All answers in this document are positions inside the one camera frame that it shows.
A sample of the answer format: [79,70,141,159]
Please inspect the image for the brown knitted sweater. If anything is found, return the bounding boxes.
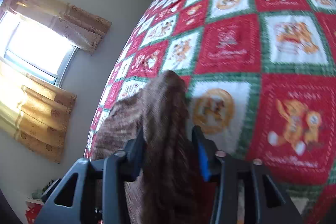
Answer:
[90,71,215,223]

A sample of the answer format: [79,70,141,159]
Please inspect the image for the orange curtain at left edge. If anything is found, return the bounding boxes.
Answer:
[1,58,77,163]

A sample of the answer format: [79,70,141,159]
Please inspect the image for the left side window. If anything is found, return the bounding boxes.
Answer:
[1,12,76,86]

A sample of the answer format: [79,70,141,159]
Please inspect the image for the red patchwork bedspread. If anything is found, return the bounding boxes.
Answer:
[85,0,335,223]

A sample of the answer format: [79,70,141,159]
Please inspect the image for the beige left window curtain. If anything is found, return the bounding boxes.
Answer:
[1,0,112,54]

